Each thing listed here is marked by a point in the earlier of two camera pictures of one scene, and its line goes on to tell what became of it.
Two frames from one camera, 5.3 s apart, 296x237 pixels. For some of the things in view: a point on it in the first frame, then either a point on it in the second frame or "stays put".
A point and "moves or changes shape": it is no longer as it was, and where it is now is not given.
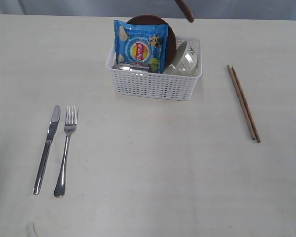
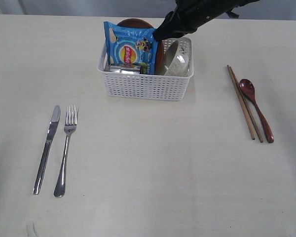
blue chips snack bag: (141, 43) moves or changes shape
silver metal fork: (71, 121) stays put
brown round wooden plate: (171, 47) → (138, 22)
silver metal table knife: (54, 126) stays put
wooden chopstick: (240, 102) stays put
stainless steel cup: (141, 67) → (124, 69)
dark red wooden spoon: (185, 9) moves or changes shape
